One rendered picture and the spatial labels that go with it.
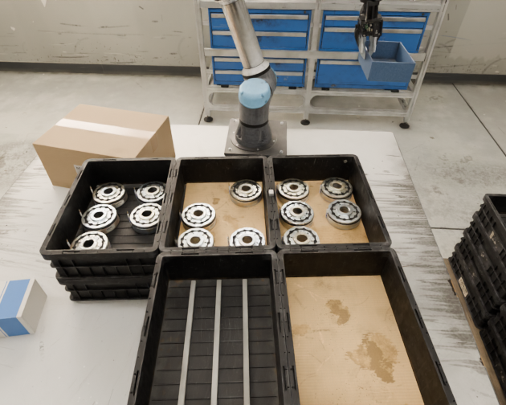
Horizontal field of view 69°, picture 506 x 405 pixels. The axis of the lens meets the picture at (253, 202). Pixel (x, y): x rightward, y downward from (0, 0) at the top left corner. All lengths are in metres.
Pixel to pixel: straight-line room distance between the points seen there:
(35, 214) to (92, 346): 0.62
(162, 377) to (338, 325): 0.42
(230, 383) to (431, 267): 0.75
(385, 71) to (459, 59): 2.86
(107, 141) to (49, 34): 3.06
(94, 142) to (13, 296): 0.58
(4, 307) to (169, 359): 0.49
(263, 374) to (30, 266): 0.84
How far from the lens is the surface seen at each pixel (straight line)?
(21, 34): 4.58
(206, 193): 1.24
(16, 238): 1.50
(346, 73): 3.06
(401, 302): 0.96
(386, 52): 1.63
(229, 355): 0.90
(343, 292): 1.01
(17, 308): 1.18
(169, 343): 0.93
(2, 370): 1.21
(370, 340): 0.96
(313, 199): 1.22
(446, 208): 2.68
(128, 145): 1.40
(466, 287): 2.00
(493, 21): 4.23
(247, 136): 1.47
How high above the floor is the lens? 1.65
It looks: 43 degrees down
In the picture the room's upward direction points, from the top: straight up
